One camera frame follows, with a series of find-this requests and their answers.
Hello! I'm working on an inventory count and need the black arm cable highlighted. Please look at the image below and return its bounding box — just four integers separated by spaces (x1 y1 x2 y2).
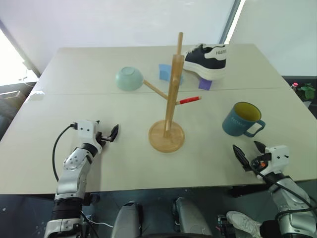
52 122 78 182
250 161 312 219

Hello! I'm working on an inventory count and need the white person's shoe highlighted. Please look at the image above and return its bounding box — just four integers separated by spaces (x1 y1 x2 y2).
226 210 263 238

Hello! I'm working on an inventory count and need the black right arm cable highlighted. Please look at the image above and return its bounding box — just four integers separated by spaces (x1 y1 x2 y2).
250 161 312 219

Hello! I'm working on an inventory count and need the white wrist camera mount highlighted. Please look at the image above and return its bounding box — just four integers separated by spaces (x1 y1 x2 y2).
73 119 103 155
263 145 290 175

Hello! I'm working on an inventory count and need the navy and white sneaker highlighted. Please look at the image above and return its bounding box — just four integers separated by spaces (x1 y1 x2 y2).
181 43 227 81

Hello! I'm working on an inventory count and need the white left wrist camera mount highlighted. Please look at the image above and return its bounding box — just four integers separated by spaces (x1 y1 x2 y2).
73 119 103 155

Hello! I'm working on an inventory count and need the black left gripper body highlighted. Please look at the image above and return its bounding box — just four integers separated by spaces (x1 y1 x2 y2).
95 132 111 152

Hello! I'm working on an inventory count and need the purple foam block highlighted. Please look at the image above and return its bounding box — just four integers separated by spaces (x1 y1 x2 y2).
198 77 214 91

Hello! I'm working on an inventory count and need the grey rounded robot leg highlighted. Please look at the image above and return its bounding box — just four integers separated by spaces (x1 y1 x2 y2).
172 197 213 238
110 201 145 238

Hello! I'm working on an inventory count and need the blue mug yellow inside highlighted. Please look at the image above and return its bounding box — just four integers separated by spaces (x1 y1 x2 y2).
221 101 266 138

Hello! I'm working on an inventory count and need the white clamp on table edge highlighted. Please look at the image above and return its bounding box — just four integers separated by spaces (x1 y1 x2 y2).
29 91 46 102

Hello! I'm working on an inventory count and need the pale green bowl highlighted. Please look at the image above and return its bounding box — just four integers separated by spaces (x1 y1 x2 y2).
115 66 144 92

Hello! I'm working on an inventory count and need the green potted plant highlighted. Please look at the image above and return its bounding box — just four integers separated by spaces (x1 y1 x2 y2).
298 83 317 100

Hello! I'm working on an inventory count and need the thin white floor cable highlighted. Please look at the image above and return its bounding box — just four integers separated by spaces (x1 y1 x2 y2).
84 219 112 228

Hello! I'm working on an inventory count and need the blue foam block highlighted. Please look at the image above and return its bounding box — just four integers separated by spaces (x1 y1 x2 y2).
158 63 185 86

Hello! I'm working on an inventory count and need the wooden mug tree stand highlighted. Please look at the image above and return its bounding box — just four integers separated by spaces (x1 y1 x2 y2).
143 31 203 153

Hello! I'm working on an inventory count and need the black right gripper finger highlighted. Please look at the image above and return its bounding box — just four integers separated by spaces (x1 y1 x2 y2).
232 145 251 170
254 140 266 155

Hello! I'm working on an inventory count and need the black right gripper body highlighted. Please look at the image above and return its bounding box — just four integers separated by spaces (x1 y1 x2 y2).
243 153 272 175

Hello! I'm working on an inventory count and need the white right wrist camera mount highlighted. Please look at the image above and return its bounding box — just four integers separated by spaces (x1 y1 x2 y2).
263 145 290 175

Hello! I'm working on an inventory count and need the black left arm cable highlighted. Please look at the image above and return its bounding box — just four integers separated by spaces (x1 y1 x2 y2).
52 122 78 182

